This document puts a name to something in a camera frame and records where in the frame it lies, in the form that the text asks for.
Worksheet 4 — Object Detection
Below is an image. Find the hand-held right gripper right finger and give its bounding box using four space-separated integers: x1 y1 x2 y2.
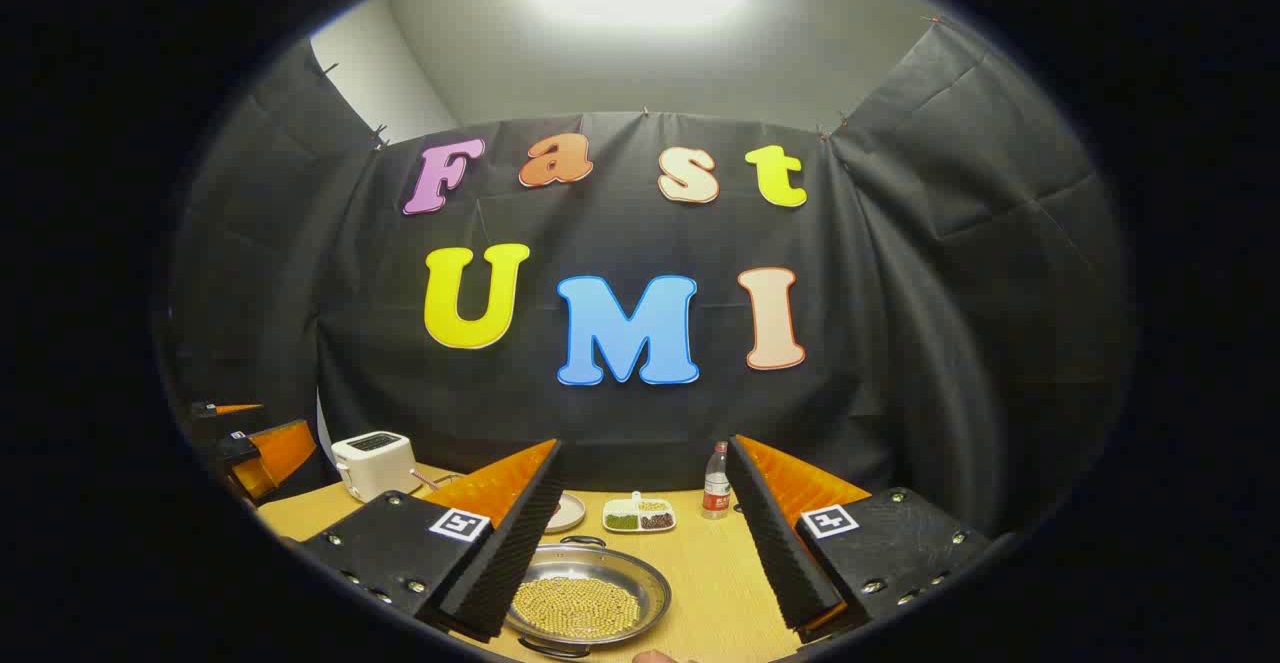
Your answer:
725 433 996 644

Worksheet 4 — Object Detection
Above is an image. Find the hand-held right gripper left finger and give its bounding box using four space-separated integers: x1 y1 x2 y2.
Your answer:
297 438 564 644

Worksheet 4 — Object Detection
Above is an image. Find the steel pot with black handles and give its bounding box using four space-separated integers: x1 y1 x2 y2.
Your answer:
503 535 673 659

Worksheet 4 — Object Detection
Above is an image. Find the white round plate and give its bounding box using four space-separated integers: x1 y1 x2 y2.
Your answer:
545 492 587 534

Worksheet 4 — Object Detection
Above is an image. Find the pile of yellow soybeans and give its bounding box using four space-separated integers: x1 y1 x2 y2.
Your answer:
512 576 642 641

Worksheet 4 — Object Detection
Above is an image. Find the clear plastic water bottle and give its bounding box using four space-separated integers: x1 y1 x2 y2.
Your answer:
702 441 732 521

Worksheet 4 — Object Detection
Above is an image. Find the white toaster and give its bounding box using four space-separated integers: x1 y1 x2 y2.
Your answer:
331 431 419 503

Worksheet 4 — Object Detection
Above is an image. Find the white divided bean dish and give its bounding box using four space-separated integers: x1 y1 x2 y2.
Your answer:
602 491 677 534

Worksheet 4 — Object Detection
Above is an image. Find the black backdrop cloth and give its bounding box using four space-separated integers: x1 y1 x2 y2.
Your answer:
165 18 1136 544

